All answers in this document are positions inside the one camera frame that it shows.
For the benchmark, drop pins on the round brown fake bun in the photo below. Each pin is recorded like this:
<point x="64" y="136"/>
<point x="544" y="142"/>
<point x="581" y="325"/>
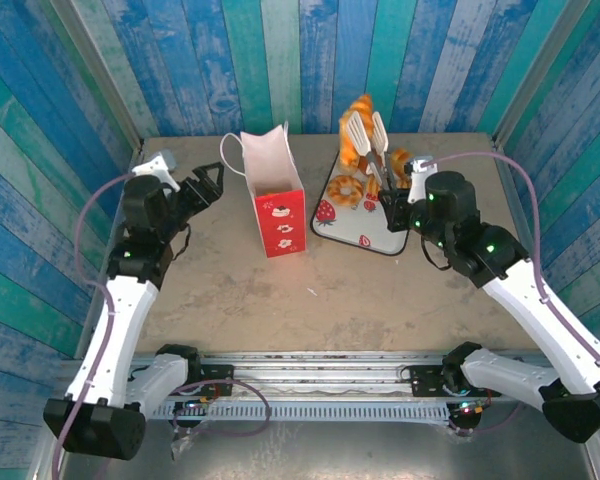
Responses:
<point x="366" y="167"/>

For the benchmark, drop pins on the orange chunky fake bread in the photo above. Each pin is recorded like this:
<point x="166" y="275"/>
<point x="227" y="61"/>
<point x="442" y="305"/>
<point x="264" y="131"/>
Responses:
<point x="402" y="159"/>

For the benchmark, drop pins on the golden fake donut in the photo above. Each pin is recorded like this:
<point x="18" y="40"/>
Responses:
<point x="336" y="190"/>

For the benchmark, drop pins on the small scored fake bread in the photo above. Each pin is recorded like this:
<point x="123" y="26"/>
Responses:
<point x="350" y="157"/>

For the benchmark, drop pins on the white spatula tongs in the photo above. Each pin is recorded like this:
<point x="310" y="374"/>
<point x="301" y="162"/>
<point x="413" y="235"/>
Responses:
<point x="358" y="131"/>

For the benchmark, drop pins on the red white paper bag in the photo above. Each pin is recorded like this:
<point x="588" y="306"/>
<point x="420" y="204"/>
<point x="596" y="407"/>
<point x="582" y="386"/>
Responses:
<point x="280" y="230"/>

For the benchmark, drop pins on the golden fake croissant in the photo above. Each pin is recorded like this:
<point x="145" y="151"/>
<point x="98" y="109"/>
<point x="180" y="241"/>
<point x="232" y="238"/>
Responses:
<point x="362" y="106"/>

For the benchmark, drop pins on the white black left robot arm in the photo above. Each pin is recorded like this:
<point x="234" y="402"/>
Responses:
<point x="120" y="340"/>

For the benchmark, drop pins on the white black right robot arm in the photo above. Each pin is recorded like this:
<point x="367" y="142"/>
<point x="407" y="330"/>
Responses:
<point x="545" y="320"/>

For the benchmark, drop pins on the white strawberry print tray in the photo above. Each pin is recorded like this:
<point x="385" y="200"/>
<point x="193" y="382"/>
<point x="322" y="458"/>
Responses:
<point x="350" y="227"/>

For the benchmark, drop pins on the small circuit board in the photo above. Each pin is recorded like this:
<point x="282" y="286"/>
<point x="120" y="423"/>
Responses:
<point x="195" y="402"/>
<point x="472" y="407"/>

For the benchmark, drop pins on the clear plastic wrap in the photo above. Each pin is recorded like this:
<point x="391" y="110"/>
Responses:
<point x="177" y="445"/>

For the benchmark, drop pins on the grey metal sheet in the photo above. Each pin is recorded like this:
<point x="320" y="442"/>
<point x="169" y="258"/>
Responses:
<point x="330" y="450"/>

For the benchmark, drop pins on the aluminium corner post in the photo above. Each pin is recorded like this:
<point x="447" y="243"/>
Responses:
<point x="100" y="75"/>
<point x="536" y="75"/>

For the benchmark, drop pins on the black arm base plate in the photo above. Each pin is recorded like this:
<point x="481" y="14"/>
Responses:
<point x="425" y="380"/>
<point x="215" y="375"/>

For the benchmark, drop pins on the aluminium mounting rail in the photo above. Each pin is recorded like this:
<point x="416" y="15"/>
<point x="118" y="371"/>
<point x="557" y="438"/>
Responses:
<point x="320" y="375"/>

